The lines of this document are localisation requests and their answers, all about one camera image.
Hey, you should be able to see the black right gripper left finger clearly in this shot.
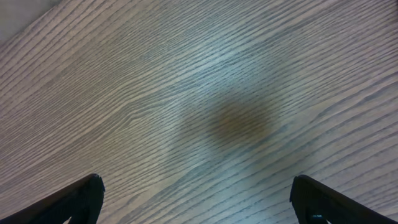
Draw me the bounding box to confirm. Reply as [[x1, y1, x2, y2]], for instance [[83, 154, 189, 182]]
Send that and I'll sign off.
[[1, 174, 105, 224]]

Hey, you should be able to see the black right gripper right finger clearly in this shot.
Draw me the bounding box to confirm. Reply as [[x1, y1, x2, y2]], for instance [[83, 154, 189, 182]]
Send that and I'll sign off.
[[289, 175, 397, 224]]

